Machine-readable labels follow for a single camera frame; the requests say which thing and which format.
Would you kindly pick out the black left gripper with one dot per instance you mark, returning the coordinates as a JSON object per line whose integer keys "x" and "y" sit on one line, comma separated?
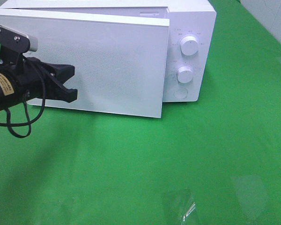
{"x": 20, "y": 75}

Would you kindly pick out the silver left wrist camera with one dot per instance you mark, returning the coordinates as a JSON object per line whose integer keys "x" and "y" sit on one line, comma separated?
{"x": 17, "y": 41}

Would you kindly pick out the green table mat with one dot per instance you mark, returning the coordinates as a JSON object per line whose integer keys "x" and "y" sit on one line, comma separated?
{"x": 216, "y": 161}

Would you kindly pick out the round white door button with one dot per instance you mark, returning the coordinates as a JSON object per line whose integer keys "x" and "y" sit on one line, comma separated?
{"x": 181, "y": 93}

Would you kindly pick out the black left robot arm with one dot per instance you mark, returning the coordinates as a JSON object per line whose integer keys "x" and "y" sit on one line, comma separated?
{"x": 24, "y": 78}

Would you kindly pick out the white microwave oven body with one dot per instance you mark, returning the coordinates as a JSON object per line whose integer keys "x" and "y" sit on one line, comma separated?
{"x": 187, "y": 17}

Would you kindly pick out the white microwave door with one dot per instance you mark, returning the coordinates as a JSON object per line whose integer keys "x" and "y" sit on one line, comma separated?
{"x": 119, "y": 61}

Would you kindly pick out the white microwave knob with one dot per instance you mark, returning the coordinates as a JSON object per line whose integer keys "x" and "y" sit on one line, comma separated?
{"x": 189, "y": 45}
{"x": 185, "y": 74}

